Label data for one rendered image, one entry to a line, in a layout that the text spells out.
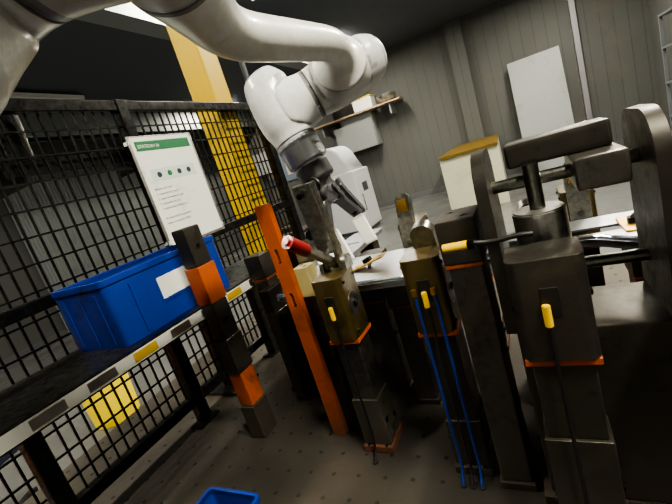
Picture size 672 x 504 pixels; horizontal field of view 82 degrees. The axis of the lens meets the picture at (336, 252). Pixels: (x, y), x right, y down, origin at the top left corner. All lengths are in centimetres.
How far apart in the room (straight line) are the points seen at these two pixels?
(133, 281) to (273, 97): 44
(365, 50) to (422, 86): 810
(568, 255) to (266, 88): 62
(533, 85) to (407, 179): 295
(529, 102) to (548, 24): 136
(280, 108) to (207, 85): 75
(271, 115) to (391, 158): 830
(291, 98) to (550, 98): 781
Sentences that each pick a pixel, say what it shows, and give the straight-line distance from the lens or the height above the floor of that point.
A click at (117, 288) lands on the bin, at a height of 114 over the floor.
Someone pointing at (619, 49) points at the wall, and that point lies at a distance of 903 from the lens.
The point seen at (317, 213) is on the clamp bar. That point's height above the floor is 116.
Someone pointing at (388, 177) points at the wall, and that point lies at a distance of 914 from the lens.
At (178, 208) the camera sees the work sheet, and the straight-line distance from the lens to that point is 119.
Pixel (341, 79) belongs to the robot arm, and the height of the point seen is 137.
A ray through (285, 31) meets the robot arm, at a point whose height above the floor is 142.
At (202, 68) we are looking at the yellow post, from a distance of 156.
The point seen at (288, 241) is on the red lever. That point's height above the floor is 114.
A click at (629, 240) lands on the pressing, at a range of 70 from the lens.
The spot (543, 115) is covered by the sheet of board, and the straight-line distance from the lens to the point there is 842.
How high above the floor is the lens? 123
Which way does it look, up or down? 12 degrees down
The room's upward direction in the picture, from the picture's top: 18 degrees counter-clockwise
